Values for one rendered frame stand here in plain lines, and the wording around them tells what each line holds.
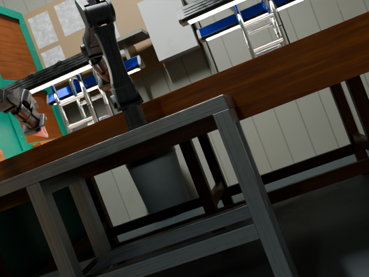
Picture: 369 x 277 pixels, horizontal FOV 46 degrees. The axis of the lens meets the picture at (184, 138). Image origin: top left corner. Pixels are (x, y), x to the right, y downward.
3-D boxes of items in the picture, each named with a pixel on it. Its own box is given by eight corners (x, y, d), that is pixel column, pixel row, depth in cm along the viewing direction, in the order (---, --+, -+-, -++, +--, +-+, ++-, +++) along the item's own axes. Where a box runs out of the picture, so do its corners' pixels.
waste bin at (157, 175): (200, 199, 391) (177, 139, 390) (193, 211, 347) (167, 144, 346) (154, 215, 399) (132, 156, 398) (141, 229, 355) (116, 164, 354)
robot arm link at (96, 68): (94, 68, 170) (84, 56, 165) (105, 60, 170) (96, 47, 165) (99, 77, 166) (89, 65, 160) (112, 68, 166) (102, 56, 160)
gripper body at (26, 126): (26, 124, 189) (14, 114, 184) (46, 115, 187) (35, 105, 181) (24, 136, 185) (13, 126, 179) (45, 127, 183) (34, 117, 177)
